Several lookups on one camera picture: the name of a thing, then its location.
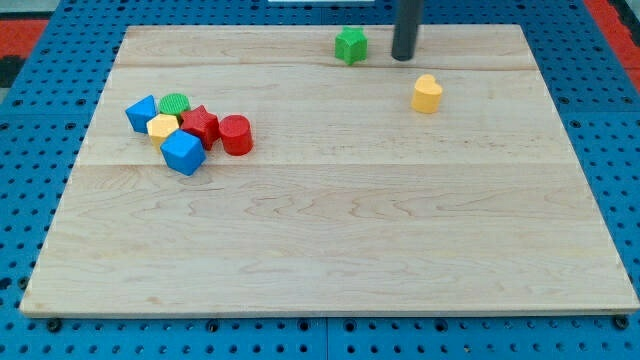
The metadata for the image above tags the red cylinder block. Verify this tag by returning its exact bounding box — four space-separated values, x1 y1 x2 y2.
219 114 253 156

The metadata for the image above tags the yellow heart block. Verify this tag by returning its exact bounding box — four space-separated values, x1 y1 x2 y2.
411 74 443 114

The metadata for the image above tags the blue cube block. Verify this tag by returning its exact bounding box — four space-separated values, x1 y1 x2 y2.
160 130 206 176

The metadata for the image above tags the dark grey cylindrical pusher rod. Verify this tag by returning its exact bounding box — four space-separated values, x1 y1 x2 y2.
391 0 424 61

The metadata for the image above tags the light wooden board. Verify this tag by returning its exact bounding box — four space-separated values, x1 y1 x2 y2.
20 25 639 319

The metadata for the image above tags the blue triangular block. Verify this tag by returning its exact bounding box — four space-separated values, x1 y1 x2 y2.
125 95 157 134

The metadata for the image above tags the red star block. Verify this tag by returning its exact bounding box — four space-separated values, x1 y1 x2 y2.
180 105 220 151

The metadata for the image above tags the green star block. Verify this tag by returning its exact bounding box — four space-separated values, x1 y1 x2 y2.
334 26 368 66

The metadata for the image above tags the green cylinder block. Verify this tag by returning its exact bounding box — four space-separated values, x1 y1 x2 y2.
158 93 191 116

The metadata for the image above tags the yellow hexagon block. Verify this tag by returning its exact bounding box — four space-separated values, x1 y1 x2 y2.
146 114 180 151

